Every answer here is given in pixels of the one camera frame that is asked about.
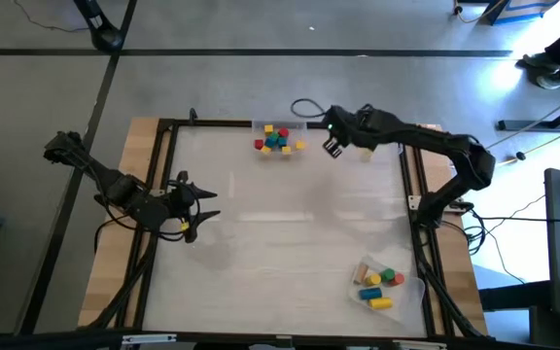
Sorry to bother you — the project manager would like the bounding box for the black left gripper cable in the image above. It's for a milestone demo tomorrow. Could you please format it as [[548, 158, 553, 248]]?
[[161, 178, 201, 242]]

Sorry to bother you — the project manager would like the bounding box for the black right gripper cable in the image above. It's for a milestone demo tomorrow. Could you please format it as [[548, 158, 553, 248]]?
[[290, 97, 329, 120]]

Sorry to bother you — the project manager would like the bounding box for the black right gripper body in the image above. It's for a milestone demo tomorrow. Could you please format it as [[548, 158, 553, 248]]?
[[322, 104, 360, 148]]

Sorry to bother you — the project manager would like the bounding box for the black floor bar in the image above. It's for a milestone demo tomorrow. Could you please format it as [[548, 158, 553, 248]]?
[[0, 47, 513, 58], [15, 0, 139, 336]]

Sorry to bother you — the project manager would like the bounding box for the black stand base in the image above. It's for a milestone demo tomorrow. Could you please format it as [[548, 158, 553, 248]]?
[[72, 0, 126, 53]]

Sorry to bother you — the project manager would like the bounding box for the black aluminium table frame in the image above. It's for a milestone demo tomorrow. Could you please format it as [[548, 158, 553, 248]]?
[[114, 118, 493, 341]]

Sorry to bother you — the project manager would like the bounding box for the white mounting plate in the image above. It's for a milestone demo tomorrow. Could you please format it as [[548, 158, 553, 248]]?
[[122, 332, 178, 346]]

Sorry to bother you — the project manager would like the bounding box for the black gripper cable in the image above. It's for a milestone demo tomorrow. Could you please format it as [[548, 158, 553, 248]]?
[[290, 97, 329, 120], [161, 178, 201, 242]]

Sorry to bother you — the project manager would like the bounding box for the black cable bundle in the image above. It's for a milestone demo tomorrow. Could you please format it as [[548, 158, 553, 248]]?
[[413, 227, 486, 337], [85, 223, 164, 333]]

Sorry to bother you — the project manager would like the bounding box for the blue box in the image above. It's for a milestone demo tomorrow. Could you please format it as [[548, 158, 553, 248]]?
[[483, 0, 560, 26]]

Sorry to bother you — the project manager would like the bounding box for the person's shoe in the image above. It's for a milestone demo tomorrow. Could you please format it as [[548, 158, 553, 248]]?
[[515, 21, 560, 91]]

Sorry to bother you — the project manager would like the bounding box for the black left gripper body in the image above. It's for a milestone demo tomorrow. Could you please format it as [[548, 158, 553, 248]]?
[[168, 170, 199, 244]]

